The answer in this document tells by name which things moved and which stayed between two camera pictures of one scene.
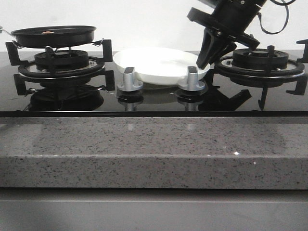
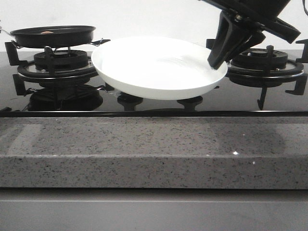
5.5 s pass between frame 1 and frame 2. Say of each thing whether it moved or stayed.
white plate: moved
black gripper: moved
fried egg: stayed
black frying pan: stayed
